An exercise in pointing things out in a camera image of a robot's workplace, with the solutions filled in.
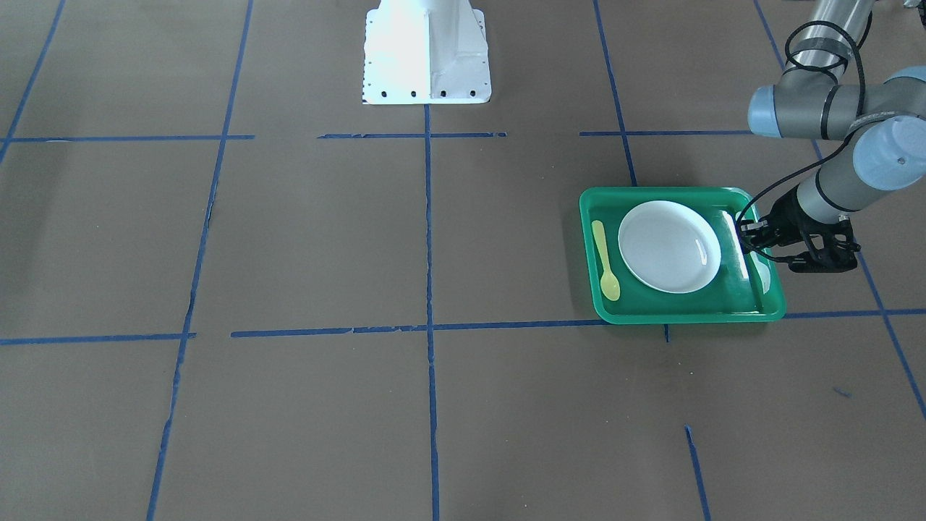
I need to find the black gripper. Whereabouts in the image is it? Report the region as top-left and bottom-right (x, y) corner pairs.
(736, 187), (820, 254)

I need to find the pale green plastic fork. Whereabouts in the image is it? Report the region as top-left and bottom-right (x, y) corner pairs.
(722, 211), (755, 313)

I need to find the yellow plastic spoon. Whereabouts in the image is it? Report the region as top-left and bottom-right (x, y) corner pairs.
(591, 220), (621, 301)

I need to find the black camera cable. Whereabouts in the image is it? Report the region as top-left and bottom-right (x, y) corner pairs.
(734, 20), (867, 263)

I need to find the white round plate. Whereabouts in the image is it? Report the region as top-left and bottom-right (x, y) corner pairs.
(616, 200), (721, 295)

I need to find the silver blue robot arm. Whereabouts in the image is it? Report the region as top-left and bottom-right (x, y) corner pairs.
(736, 1), (924, 269)

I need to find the green plastic tray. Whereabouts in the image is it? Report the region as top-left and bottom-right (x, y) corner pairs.
(579, 187), (786, 324)

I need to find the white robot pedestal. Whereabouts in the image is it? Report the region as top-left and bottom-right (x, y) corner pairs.
(362, 1), (493, 106)

